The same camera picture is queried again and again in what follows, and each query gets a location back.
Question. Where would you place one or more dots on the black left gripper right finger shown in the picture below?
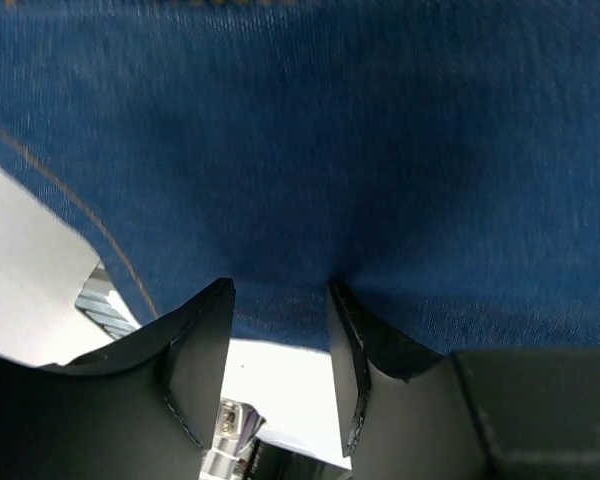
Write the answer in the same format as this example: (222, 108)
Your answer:
(407, 412)

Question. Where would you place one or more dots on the aluminium table edge rail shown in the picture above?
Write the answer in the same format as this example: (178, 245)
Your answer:
(101, 303)

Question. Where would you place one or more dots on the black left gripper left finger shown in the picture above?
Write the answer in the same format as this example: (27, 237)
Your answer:
(142, 407)

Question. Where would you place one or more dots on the dark blue denim trousers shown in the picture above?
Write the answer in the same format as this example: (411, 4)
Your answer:
(442, 158)

